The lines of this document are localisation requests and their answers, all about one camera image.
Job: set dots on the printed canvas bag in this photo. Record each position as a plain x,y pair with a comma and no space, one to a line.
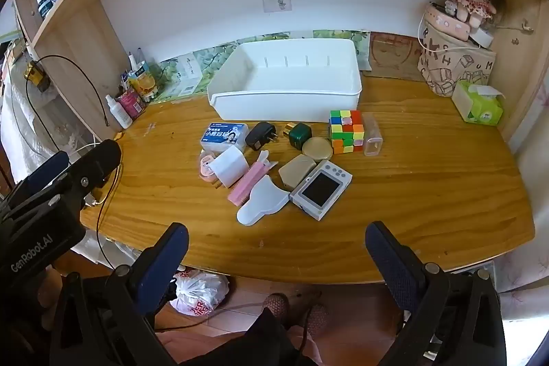
454,66

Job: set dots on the white red plastic bag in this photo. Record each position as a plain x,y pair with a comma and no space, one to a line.
197,293

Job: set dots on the wooden desk shelf unit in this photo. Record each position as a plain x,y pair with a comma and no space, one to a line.
73,36

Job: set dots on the pink slipper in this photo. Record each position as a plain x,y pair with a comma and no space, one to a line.
319,314
276,304

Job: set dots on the green tissue pack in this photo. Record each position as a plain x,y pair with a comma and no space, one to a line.
480,108

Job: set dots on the thin white tube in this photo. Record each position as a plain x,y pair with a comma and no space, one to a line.
132,61

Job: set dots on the clear plastic case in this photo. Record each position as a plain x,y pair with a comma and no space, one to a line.
372,134

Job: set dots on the beige rounded box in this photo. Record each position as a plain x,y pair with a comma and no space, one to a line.
296,173

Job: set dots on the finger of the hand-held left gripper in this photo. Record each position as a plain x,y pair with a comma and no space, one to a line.
101,160
43,173

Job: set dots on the black power adapter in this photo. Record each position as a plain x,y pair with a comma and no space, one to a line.
259,134

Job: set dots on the pink snack packet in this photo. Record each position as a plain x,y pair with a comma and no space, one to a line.
132,103

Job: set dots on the dark clothing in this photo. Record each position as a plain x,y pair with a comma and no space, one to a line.
257,340

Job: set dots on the white plastic bottle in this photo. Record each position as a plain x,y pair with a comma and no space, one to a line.
120,113

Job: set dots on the pink brush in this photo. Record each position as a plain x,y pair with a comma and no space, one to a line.
248,181

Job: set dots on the white plug adapter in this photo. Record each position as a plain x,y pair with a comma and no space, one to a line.
229,166

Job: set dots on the colourful puzzle cube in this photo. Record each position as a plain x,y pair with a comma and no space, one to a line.
345,132

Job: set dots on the blue white floss box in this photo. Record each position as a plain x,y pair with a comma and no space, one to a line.
225,136

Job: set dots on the white plastic storage bin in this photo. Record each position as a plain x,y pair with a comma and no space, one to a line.
283,91

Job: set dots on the black gold small object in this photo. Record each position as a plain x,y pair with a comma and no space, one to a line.
35,75

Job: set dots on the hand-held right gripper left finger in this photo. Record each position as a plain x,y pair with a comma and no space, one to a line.
165,259

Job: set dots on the pink round case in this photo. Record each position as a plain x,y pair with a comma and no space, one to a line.
205,168

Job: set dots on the brown cartoon face paper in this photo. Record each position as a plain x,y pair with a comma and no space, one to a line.
392,55

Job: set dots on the small metal wall hook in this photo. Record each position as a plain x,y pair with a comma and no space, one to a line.
525,26

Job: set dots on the white lace cloth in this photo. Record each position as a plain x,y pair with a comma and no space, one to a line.
25,126

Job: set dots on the white carton box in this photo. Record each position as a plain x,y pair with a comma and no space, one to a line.
185,76

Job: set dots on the green leaf print paper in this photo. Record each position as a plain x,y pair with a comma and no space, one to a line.
214,53

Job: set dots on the green gold cube charger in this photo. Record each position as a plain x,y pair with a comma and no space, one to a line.
300,136

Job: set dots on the round gold compact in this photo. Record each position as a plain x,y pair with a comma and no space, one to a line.
317,147

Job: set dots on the white plastic scoop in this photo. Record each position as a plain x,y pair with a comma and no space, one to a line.
266,201

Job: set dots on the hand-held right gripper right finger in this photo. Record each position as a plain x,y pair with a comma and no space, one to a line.
390,259

